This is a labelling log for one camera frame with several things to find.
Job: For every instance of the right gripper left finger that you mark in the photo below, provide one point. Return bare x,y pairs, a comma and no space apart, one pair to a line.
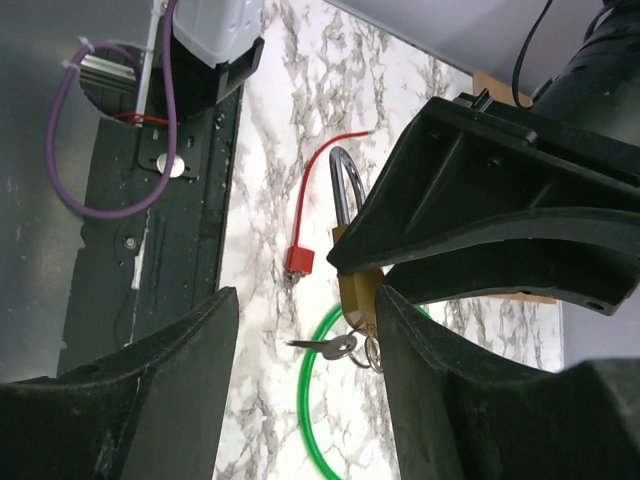
152,410

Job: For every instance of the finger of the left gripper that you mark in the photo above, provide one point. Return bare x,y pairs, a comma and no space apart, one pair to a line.
597,277
460,177

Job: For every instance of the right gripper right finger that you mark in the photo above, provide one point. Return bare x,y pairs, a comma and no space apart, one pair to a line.
459,411

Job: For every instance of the silver key pair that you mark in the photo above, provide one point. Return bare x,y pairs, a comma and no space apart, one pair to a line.
344,346

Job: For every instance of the brass padlock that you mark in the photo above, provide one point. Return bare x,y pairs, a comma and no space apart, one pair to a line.
357,289

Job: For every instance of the green cable lock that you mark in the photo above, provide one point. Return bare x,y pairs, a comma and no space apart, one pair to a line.
303,396

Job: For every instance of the red cable lock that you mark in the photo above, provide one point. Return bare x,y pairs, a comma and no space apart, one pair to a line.
299,258

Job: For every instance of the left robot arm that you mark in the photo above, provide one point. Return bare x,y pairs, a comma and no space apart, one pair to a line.
599,86

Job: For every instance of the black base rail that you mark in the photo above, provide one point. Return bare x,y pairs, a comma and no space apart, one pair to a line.
137,275

